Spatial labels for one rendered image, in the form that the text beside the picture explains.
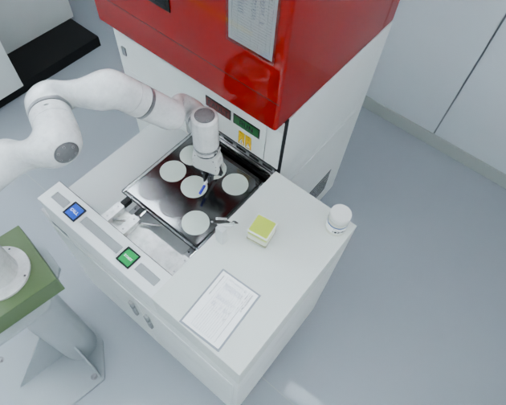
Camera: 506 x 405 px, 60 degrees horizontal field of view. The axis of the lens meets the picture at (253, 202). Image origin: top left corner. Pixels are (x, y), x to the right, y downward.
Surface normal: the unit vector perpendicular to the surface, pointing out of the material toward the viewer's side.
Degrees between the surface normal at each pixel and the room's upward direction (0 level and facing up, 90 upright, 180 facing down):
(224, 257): 0
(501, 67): 90
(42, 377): 0
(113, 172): 0
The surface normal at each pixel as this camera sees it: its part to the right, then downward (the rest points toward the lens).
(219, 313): 0.05, -0.52
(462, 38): -0.63, 0.64
